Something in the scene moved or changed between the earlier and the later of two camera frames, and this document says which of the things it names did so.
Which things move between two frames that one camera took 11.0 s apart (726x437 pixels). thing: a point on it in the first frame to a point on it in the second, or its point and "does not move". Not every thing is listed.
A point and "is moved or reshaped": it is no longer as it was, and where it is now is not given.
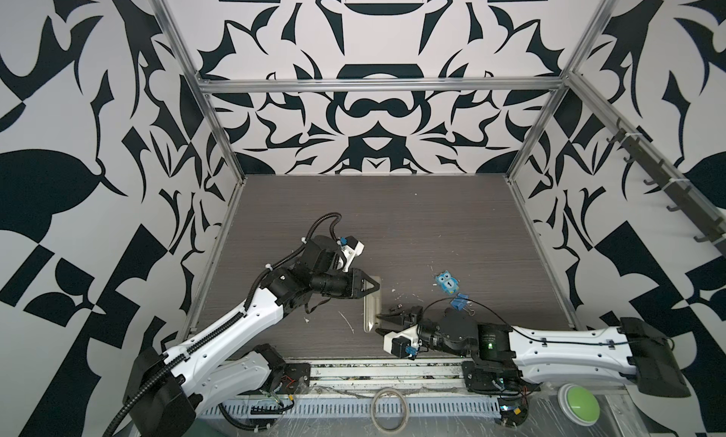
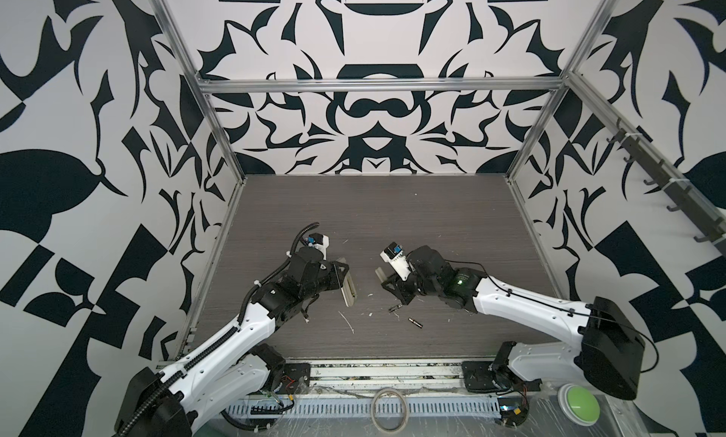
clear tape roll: x=372 y=413 does not move
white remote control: x=372 y=307 is moved or reshaped
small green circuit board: x=513 y=410 does not move
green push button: x=579 y=404 does not move
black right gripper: x=400 y=316 to x=400 y=288
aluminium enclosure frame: x=558 y=82 does not move
